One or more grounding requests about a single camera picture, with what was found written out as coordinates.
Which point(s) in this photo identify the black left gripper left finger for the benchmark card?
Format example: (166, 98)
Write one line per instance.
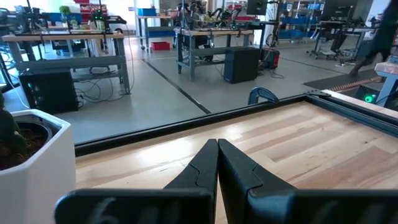
(199, 183)

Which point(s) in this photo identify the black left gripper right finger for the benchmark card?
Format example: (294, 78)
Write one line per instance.
(242, 186)

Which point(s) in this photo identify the blue clamp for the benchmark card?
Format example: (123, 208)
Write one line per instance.
(262, 94)

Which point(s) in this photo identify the dark blue computer tower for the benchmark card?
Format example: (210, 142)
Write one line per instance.
(241, 65)

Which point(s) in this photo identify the red equipment box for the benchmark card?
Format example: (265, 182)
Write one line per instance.
(272, 59)

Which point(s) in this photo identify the black floor mat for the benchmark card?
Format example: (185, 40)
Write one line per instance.
(339, 81)

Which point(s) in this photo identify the red plastic bin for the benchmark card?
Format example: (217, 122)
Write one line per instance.
(160, 46)

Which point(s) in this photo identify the grey-legged wooden workbench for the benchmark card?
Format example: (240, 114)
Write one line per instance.
(217, 32)

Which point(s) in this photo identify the white hexagonal plant pot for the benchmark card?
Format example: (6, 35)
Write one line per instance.
(46, 174)

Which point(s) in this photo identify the computer with green light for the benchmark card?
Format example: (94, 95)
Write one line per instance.
(368, 98)

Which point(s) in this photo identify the black computer tower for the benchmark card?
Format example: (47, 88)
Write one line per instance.
(49, 91)

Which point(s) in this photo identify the grey-blue metal table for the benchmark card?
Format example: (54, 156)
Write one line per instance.
(387, 84)

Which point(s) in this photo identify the metal cart with blue bin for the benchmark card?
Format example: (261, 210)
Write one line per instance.
(149, 12)

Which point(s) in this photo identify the black monitor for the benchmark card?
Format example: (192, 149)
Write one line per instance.
(257, 7)

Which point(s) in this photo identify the black office desk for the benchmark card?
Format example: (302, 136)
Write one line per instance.
(345, 31)

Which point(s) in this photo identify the green cactus plant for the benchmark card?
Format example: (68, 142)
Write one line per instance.
(9, 133)

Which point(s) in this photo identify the long wooden workbench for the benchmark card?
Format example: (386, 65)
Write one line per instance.
(62, 36)

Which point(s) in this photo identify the person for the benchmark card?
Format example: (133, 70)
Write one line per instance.
(384, 34)

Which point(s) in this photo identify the small green potted plant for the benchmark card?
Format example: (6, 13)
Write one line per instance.
(64, 11)

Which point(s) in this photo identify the black aluminium table frame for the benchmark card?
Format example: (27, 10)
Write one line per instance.
(186, 124)

